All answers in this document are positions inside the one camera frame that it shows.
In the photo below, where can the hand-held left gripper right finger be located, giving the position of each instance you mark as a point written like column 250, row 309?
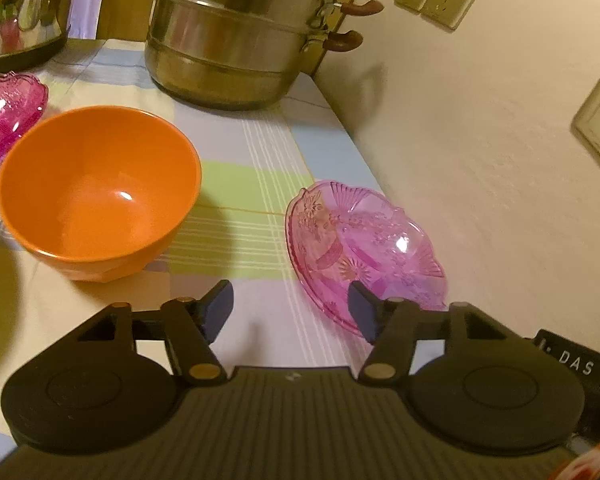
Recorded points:
column 361, row 311

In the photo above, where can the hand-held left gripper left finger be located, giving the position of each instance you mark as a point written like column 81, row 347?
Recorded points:
column 219, row 311

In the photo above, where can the pink glass plate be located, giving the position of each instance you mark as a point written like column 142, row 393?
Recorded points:
column 380, row 240
column 5, row 110

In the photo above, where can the orange plastic bowl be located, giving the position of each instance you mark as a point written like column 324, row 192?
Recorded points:
column 80, row 200

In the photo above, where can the checked tablecloth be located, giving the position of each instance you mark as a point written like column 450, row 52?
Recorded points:
column 260, row 170

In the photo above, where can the stainless steel steamer pot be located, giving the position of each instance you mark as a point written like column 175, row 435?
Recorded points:
column 230, row 35

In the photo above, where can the stainless steel kettle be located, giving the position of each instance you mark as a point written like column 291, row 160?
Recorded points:
column 15, row 5

